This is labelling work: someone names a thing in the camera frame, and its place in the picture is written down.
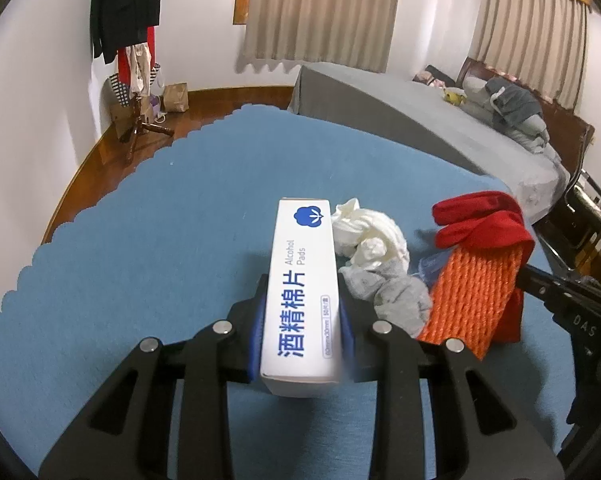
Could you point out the red hanging garment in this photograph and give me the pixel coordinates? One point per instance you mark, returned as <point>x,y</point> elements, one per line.
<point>123,65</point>

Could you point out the clear plastic wrapper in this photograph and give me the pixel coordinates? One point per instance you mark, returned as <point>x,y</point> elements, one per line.
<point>430,266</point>

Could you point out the pink plush toy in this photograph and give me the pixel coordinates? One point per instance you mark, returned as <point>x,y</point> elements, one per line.
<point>428,79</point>

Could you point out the orange knitted cloth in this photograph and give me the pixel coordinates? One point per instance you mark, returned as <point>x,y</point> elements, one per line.
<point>470,295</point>

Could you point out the white tissue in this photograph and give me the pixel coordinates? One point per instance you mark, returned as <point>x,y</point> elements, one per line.
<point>375,240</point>

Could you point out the white blue printed box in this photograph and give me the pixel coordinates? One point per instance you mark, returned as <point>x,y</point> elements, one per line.
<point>300,300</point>

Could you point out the white floral hanging garment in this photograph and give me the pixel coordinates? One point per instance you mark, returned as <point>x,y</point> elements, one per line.
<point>140,67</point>

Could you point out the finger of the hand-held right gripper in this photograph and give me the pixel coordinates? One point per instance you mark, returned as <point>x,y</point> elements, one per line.
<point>545,282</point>

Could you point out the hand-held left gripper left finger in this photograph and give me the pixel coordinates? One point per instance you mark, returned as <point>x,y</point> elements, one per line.
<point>258,345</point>

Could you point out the blue scalloped table mat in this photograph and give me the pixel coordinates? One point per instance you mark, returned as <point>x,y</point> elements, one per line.
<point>180,235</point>

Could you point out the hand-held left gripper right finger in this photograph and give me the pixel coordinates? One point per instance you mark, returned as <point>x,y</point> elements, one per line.
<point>346,330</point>

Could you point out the yellow plush toy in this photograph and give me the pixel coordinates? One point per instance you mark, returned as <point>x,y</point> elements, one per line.
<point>453,96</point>

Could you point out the bed with grey sheet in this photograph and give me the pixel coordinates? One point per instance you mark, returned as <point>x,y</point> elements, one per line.
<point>380,105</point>

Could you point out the dark grey garment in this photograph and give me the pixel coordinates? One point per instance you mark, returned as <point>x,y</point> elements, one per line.
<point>517,102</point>

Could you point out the red cloth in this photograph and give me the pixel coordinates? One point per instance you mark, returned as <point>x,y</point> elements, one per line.
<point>480,220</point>

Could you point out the brown paper bag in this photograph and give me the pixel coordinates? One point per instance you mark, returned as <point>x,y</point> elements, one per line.
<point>176,97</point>

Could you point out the black jacket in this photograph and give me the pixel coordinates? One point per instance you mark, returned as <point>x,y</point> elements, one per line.
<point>125,5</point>

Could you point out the narrow beige curtain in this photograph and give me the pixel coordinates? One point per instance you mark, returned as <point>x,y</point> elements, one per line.
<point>530,40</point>

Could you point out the black metal chair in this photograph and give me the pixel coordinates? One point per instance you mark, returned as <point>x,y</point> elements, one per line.
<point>580,215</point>

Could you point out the grey sock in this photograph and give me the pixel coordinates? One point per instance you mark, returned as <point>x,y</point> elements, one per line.
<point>400,300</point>

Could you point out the black pillow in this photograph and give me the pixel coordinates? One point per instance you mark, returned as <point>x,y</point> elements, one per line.
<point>440,72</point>

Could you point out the striped tote bag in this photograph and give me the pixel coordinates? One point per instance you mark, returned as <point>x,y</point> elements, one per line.
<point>118,90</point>

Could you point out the tan paper bag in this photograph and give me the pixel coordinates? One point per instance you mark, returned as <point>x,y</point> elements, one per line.
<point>119,117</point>

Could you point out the white purple plastic bag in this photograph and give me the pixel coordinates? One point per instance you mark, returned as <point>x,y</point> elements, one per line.
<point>158,107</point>

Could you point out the dark wooden headboard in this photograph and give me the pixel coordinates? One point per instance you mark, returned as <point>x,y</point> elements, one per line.
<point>575,135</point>

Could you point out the wide beige curtain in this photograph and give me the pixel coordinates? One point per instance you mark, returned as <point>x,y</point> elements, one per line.
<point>320,10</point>

